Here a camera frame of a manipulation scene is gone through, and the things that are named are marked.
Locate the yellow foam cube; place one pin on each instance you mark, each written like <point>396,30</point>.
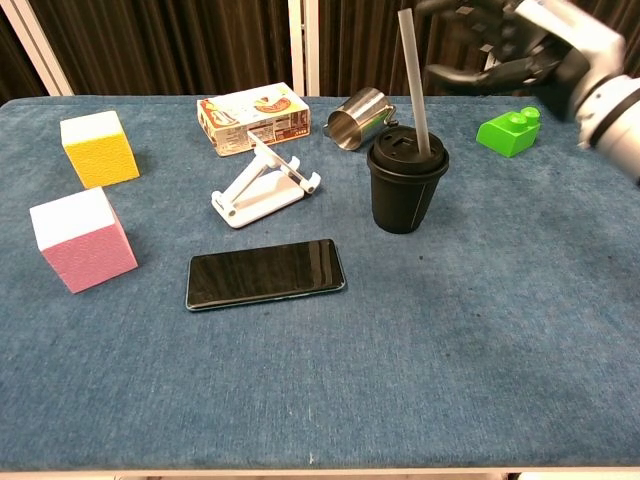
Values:
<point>100,155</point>

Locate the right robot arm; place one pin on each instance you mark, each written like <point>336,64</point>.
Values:
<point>615,115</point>

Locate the black smartphone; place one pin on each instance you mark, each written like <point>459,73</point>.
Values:
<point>265,274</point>

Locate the blue table cloth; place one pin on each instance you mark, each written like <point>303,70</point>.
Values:
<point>320,375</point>

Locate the green toy brick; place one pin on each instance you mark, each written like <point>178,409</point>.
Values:
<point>507,132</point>

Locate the black cup with lid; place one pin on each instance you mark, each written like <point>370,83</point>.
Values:
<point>405,195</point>

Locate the stainless steel pitcher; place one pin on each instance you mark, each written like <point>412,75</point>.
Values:
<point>357,120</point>

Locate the printed snack box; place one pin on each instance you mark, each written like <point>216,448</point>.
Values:
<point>250,117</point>

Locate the pink foam cube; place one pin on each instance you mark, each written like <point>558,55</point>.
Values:
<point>82,250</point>

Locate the white frame post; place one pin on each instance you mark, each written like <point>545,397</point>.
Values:
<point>302,50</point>
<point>40,50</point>

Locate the white folding phone stand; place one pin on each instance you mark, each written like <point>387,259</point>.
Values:
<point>260,192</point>

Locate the black pleated curtain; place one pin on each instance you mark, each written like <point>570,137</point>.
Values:
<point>175,45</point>
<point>17,65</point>
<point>360,45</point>

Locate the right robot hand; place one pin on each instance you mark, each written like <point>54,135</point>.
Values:
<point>560,40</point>

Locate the translucent drinking straw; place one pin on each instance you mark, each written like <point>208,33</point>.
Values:
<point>414,80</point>

